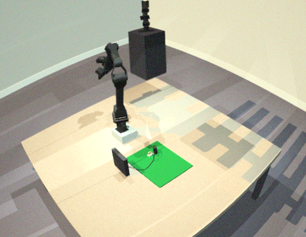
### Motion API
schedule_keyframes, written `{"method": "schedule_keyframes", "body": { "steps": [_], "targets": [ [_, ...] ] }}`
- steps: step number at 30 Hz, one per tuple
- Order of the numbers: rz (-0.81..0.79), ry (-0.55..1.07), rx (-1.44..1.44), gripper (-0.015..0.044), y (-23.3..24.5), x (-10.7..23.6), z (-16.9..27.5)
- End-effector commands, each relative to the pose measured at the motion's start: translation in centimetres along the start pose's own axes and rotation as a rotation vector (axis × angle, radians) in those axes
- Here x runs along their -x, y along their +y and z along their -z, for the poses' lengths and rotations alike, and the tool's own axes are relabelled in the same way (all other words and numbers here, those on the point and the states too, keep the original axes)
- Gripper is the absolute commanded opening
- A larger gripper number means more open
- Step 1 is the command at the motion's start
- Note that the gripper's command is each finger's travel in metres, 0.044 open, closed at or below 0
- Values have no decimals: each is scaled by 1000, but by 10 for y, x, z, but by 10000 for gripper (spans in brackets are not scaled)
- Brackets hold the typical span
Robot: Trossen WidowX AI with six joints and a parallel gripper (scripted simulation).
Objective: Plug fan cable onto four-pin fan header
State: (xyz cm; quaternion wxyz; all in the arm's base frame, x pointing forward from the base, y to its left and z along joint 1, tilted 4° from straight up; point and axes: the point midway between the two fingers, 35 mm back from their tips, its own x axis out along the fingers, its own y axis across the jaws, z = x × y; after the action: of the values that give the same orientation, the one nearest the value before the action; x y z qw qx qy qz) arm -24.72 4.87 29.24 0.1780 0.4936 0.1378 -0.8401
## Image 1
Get green circuit board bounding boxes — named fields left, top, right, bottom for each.
left=127, top=141, right=193, bottom=188

